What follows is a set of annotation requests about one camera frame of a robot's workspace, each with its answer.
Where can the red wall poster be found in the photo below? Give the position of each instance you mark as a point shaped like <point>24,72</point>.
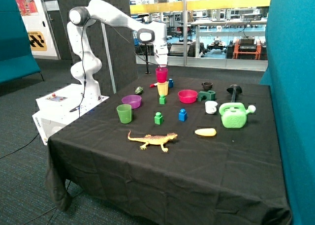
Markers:
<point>27,7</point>

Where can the green toy pepper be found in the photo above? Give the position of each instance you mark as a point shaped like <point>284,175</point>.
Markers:
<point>139,90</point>

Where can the yellow toy corn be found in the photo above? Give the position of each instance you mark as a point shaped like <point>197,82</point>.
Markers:
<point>207,132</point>

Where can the blue toy block front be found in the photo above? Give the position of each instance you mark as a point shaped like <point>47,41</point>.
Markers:
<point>182,116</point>

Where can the white lab table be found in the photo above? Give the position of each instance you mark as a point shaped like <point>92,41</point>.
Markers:
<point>220,36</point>

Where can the blue toy block back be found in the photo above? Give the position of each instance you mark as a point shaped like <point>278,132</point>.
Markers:
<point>170,83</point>

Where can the green toy block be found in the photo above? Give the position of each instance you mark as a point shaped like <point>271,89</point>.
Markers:
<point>162,99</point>
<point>158,119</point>

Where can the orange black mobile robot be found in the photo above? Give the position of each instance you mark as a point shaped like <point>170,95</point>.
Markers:
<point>247,48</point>

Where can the red plastic cup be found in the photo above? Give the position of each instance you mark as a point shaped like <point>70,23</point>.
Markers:
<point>161,74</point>

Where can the teal partition panel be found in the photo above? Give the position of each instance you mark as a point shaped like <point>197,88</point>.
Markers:
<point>290,37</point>

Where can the red white marker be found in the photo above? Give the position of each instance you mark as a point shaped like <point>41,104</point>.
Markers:
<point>153,85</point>

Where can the yellow plastic cup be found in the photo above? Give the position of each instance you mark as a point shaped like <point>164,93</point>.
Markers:
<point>163,88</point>

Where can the blue toy block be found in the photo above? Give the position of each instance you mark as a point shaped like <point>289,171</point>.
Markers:
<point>170,83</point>
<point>182,116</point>

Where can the green plastic cup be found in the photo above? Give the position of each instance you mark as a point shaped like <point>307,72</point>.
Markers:
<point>125,113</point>

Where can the black tablecloth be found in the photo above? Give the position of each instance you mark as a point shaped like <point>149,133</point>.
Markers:
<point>233,178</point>

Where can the white robot control box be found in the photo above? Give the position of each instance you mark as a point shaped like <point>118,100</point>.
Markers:
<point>63,106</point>

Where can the dark brown small pot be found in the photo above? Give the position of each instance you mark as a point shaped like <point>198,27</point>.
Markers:
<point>207,86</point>

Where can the dark green arch block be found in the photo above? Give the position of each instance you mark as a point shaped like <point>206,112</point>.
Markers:
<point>206,96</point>

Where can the teal sofa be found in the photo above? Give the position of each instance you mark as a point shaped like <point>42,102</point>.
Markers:
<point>16,59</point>

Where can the green toy block front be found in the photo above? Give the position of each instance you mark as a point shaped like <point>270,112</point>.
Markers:
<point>158,119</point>

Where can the white small cup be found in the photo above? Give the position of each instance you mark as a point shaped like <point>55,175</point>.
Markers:
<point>211,107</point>

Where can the yellow black sign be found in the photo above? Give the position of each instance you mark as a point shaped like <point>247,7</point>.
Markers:
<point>37,41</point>

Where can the green toy watering can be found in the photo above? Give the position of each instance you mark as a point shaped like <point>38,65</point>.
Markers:
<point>234,114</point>

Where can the purple plastic bowl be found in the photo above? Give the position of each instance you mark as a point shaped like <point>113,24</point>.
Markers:
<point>133,100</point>

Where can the orange toy lizard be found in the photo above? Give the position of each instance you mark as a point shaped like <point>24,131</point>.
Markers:
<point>148,139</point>

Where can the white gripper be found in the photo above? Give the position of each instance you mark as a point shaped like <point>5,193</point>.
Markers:
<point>161,54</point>

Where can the pink plastic bowl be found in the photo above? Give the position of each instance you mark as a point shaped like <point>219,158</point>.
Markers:
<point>187,96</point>

